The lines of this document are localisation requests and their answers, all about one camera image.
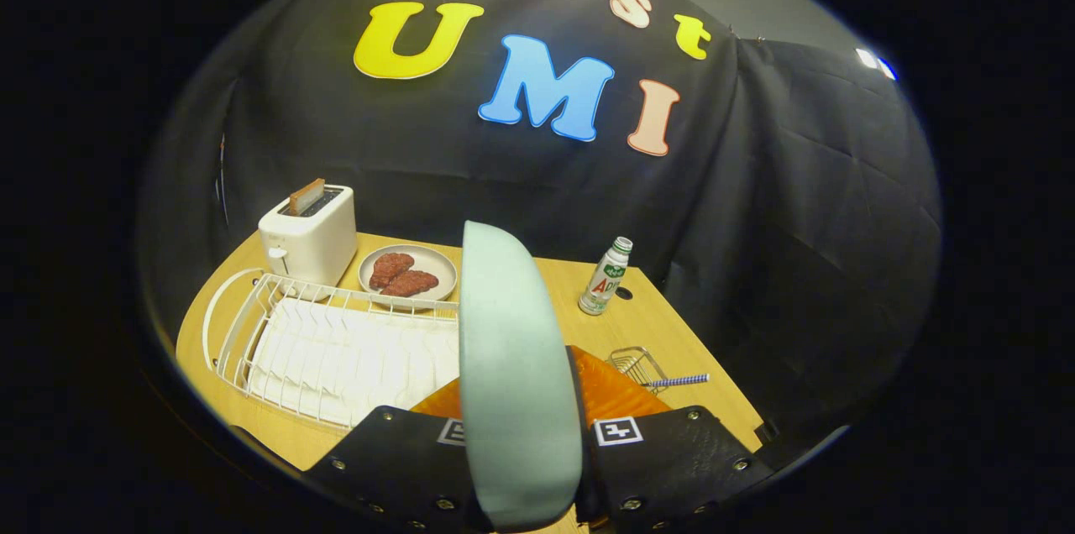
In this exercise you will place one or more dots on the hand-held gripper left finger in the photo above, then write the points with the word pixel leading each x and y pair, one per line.
pixel 395 467

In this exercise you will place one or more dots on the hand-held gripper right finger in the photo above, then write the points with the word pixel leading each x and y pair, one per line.
pixel 663 467

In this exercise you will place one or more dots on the pale green plate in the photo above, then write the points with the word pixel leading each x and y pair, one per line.
pixel 516 391

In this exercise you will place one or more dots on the grey plate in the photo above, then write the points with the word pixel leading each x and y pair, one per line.
pixel 437 261

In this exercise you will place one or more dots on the black table edge clip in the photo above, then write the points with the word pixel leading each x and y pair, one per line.
pixel 766 431

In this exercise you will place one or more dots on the brown meat piece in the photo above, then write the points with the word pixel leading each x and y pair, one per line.
pixel 413 283
pixel 390 268

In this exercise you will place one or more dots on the white green drink bottle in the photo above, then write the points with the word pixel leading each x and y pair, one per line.
pixel 605 278

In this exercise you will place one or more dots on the white toaster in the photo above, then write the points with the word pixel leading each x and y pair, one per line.
pixel 315 244

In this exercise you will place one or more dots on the black backdrop cloth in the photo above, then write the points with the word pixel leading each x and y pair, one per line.
pixel 756 206

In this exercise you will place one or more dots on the toast slice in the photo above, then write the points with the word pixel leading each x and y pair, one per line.
pixel 306 196

